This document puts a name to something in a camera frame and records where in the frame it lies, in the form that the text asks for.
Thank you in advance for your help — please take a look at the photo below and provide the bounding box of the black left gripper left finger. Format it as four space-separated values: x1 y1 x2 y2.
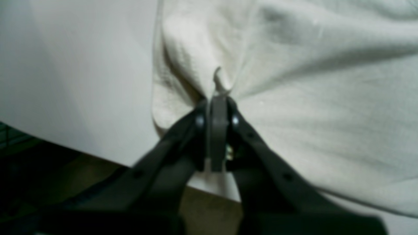
37 99 208 235

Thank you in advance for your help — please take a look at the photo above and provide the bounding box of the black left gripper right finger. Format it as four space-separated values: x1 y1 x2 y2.
226 98 388 235

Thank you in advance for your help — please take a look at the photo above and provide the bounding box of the beige t-shirt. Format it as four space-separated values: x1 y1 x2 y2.
152 0 418 217

